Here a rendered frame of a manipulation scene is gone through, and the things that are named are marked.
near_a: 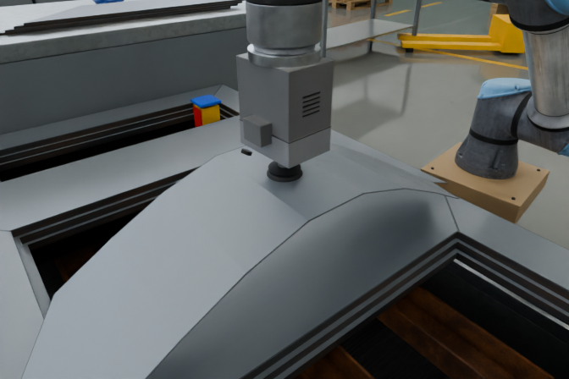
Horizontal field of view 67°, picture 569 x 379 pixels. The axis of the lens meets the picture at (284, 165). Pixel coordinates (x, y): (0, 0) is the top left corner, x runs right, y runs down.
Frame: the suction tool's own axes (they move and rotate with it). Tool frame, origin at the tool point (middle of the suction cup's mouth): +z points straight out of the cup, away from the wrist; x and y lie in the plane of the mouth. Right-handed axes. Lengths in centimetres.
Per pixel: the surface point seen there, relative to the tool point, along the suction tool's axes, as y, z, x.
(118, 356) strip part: 3.6, 7.5, -23.6
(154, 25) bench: -80, -3, 24
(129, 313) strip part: 0.8, 6.1, -21.1
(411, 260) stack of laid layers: 9.6, 15.8, 16.1
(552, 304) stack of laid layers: 26.1, 18.5, 25.8
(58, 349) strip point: -3.2, 9.9, -27.4
